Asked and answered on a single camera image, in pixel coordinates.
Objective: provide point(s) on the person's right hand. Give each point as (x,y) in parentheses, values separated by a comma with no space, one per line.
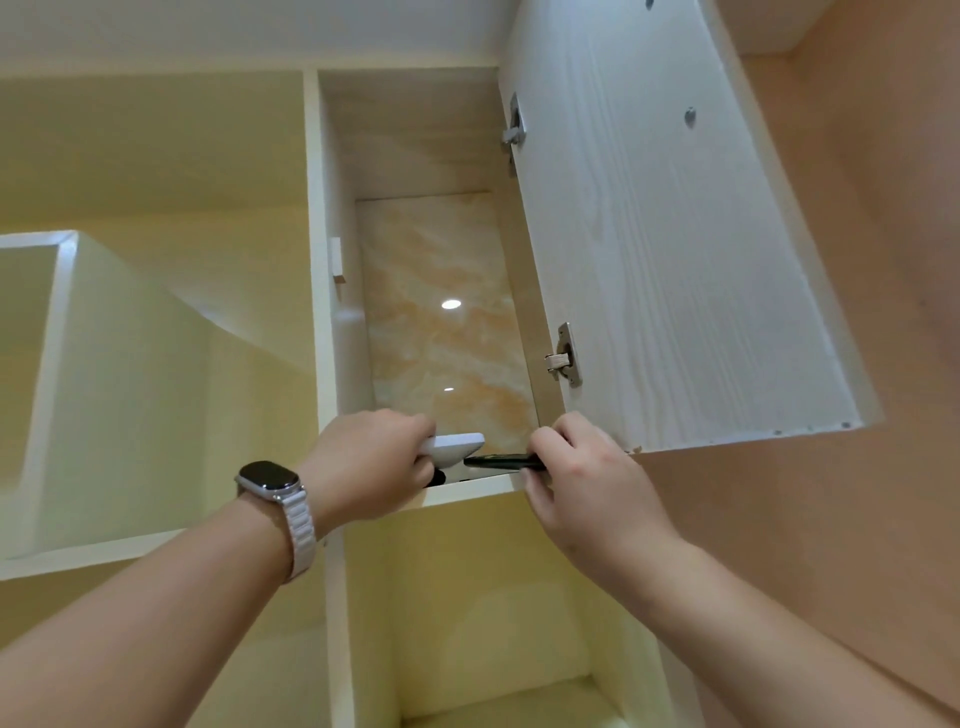
(592,495)

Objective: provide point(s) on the person's left hand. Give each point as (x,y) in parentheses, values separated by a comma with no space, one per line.
(360,465)

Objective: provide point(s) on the person's left fingers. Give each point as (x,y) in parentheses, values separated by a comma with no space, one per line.
(420,442)

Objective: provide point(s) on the person's right thumb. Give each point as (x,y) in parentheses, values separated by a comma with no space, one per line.
(534,501)

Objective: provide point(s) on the white rectangular box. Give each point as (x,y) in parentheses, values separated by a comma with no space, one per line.
(454,445)

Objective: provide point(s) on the black device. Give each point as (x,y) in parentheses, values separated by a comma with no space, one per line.
(504,463)

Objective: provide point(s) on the person's right forearm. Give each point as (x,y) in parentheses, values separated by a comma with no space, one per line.
(757,645)

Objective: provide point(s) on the person's left forearm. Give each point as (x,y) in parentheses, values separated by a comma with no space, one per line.
(150,607)

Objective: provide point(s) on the metal cabinet hinge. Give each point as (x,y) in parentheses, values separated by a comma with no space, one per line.
(566,355)
(514,129)

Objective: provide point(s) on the smartwatch with white band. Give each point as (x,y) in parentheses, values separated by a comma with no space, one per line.
(279,510)

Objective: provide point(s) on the white door catch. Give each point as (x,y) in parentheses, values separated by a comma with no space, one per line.
(337,261)

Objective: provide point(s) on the white wooden cabinet door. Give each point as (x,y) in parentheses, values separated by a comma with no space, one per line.
(667,225)

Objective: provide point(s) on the white wall cabinet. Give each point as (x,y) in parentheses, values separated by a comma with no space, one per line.
(247,375)

